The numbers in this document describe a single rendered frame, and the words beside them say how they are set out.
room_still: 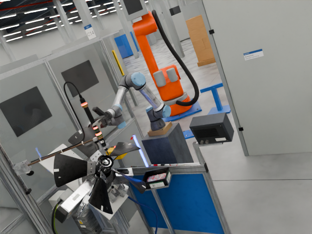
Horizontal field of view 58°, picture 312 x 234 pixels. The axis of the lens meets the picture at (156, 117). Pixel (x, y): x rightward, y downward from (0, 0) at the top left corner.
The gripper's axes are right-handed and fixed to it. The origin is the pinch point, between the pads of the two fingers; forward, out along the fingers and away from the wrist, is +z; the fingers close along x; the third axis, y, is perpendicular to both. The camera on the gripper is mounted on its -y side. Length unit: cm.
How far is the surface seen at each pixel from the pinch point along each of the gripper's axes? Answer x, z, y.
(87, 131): 14.7, -6.7, 7.3
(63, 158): 9.8, 25.6, 11.0
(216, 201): -55, -38, 98
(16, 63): 256, -144, -67
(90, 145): 10.0, 0.3, 16.1
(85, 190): 6.7, 24.7, 38.7
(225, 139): -80, -35, 41
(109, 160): -6.3, 3.7, 28.1
